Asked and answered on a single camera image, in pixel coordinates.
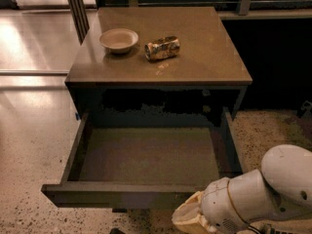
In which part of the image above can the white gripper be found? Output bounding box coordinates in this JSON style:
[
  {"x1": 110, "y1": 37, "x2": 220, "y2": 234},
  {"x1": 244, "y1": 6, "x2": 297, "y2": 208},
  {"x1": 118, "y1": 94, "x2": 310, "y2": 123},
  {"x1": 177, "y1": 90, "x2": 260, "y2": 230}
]
[{"x1": 172, "y1": 176, "x2": 251, "y2": 234}]

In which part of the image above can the drawer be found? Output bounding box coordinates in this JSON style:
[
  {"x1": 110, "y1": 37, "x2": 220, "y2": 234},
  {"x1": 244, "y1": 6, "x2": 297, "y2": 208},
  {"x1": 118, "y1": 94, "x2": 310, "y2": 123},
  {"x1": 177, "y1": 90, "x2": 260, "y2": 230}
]
[{"x1": 42, "y1": 109, "x2": 246, "y2": 210}]

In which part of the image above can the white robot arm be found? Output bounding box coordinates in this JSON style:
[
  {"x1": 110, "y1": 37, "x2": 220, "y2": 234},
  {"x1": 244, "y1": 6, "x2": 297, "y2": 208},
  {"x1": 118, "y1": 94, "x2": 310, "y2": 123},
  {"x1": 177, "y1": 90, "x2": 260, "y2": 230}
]
[{"x1": 172, "y1": 144, "x2": 312, "y2": 234}]

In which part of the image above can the dark grey drawer cabinet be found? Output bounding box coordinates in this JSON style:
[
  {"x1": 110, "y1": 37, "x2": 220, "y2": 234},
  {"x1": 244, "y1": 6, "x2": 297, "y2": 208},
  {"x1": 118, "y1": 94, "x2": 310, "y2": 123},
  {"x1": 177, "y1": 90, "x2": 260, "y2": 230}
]
[{"x1": 65, "y1": 7, "x2": 252, "y2": 128}]

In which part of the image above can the small black floor object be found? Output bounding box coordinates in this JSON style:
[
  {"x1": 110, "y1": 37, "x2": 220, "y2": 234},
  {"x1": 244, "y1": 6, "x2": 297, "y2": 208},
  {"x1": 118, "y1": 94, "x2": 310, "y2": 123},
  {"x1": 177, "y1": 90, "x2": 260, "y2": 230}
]
[{"x1": 109, "y1": 228, "x2": 126, "y2": 234}]

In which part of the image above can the grey power strip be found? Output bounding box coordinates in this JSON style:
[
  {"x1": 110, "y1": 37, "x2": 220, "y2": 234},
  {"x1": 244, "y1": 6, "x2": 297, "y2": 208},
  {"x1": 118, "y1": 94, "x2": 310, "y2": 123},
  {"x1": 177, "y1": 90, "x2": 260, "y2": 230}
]
[{"x1": 260, "y1": 224, "x2": 310, "y2": 234}]

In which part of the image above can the crushed gold soda can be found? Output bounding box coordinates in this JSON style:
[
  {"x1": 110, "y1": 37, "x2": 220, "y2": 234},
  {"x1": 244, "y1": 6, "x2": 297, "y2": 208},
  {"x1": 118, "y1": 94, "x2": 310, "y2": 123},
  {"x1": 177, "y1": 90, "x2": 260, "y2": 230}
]
[{"x1": 144, "y1": 36, "x2": 180, "y2": 61}]

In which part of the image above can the white paper bowl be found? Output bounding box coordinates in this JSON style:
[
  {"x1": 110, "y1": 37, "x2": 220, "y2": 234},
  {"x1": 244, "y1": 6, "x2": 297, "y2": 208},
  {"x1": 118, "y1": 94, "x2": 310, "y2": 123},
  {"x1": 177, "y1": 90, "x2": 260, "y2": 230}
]
[{"x1": 99, "y1": 28, "x2": 138, "y2": 54}]

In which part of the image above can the dark vertical window post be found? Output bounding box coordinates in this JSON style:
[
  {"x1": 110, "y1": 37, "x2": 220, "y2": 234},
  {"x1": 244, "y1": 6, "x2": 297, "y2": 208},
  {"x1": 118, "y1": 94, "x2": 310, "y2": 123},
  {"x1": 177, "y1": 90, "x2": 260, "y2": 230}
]
[{"x1": 67, "y1": 0, "x2": 90, "y2": 44}]

